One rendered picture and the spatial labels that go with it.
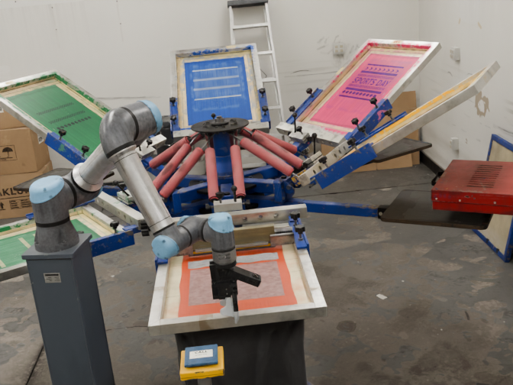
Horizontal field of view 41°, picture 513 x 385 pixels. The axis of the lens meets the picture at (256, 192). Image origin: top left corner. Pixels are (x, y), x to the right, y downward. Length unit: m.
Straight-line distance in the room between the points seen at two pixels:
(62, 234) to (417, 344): 2.23
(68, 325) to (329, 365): 1.71
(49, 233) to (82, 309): 0.29
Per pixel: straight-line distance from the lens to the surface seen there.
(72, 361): 2.61
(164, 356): 4.05
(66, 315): 2.52
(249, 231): 2.78
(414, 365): 3.81
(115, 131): 2.11
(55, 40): 6.90
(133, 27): 6.78
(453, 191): 2.95
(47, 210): 2.41
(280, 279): 2.56
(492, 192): 2.95
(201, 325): 2.28
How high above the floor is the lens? 2.06
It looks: 18 degrees down
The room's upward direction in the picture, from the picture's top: 5 degrees counter-clockwise
